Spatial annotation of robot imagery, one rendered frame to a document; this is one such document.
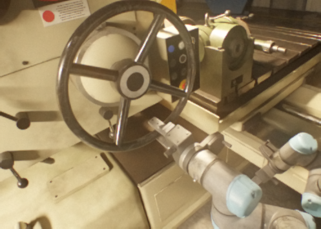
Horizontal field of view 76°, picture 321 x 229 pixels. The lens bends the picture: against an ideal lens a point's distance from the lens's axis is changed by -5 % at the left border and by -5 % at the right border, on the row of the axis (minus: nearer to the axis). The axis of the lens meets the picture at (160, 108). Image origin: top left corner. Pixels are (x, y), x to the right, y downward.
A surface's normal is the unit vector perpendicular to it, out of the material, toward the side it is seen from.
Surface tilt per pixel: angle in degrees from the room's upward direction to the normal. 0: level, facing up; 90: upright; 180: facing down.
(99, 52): 64
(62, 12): 90
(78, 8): 90
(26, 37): 90
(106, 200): 0
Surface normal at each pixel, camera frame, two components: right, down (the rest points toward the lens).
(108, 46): 0.43, -0.06
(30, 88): 0.59, 0.39
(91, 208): -0.12, -0.82
